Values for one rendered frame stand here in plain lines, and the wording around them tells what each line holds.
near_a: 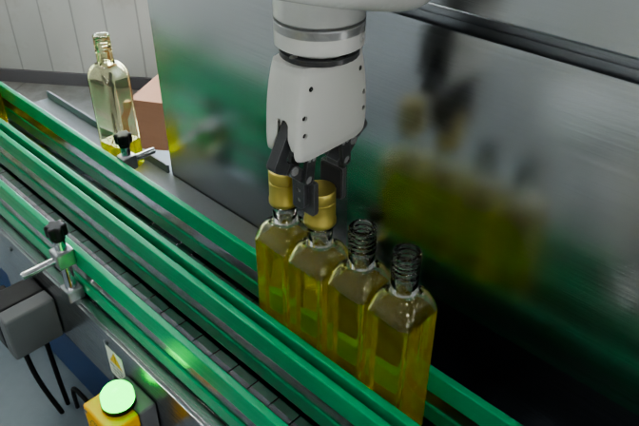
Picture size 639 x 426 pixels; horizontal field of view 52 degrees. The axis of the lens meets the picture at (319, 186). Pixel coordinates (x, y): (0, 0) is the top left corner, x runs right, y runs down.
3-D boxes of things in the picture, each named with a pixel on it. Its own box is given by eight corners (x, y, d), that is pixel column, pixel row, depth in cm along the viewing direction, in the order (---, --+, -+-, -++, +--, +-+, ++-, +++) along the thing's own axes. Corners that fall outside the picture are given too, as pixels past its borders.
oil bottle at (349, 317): (387, 396, 82) (398, 261, 70) (357, 422, 79) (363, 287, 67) (353, 370, 85) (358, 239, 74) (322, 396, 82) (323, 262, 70)
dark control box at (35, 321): (65, 336, 108) (53, 298, 103) (18, 363, 103) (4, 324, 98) (41, 311, 113) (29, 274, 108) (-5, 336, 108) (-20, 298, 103)
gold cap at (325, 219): (342, 221, 72) (343, 186, 70) (320, 235, 70) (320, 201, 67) (319, 207, 74) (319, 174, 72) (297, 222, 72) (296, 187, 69)
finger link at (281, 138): (302, 88, 62) (323, 123, 67) (252, 151, 61) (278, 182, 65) (311, 92, 62) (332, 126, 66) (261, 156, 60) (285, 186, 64)
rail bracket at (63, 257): (89, 300, 97) (70, 226, 90) (42, 326, 92) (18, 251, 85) (75, 287, 99) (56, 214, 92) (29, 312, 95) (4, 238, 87)
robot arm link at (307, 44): (321, -7, 65) (320, 23, 66) (253, 15, 59) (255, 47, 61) (388, 12, 60) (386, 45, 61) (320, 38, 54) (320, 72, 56)
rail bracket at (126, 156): (166, 191, 121) (156, 125, 114) (134, 206, 117) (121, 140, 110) (153, 183, 123) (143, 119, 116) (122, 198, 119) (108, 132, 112)
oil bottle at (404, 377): (424, 423, 79) (443, 287, 67) (395, 453, 75) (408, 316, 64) (388, 396, 82) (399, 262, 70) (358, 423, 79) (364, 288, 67)
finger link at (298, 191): (296, 147, 67) (298, 203, 70) (273, 160, 65) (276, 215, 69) (319, 159, 65) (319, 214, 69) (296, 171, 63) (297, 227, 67)
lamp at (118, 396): (143, 402, 88) (139, 387, 86) (113, 423, 85) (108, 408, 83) (125, 383, 90) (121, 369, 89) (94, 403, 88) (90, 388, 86)
